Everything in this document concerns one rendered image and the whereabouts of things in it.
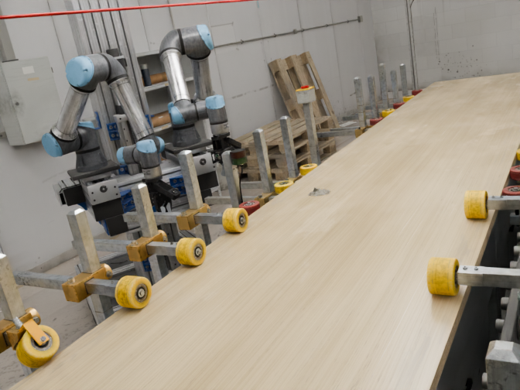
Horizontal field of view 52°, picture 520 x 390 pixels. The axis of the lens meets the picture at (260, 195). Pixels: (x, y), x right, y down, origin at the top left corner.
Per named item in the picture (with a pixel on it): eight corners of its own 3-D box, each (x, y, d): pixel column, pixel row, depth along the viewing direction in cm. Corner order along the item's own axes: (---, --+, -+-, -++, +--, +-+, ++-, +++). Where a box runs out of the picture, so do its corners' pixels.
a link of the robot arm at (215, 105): (221, 94, 222) (224, 94, 214) (227, 120, 225) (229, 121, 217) (203, 97, 221) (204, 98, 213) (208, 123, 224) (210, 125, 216)
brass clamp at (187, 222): (177, 230, 185) (174, 216, 184) (200, 216, 196) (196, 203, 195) (191, 230, 182) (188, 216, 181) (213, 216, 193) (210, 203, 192)
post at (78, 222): (111, 365, 157) (65, 211, 144) (119, 358, 160) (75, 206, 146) (119, 367, 155) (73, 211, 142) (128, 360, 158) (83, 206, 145)
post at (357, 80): (363, 154, 339) (353, 77, 326) (364, 152, 342) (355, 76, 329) (368, 154, 337) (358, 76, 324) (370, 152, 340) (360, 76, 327)
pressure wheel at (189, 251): (176, 235, 156) (193, 239, 163) (172, 263, 155) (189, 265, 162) (193, 236, 153) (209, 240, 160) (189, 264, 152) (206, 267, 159)
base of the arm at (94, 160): (74, 169, 267) (69, 150, 264) (104, 162, 272) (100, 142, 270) (79, 173, 253) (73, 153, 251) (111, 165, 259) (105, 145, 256)
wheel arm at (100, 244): (73, 250, 182) (70, 240, 181) (80, 245, 185) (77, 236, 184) (189, 257, 156) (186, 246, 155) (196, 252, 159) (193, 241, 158)
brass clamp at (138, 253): (128, 261, 165) (124, 246, 164) (156, 243, 176) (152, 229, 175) (142, 261, 162) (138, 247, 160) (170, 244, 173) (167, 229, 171)
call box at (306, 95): (298, 105, 266) (295, 90, 264) (303, 103, 271) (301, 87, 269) (310, 104, 262) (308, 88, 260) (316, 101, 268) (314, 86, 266)
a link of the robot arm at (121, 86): (106, 57, 240) (155, 156, 245) (87, 60, 232) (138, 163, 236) (121, 45, 233) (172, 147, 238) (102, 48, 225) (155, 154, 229)
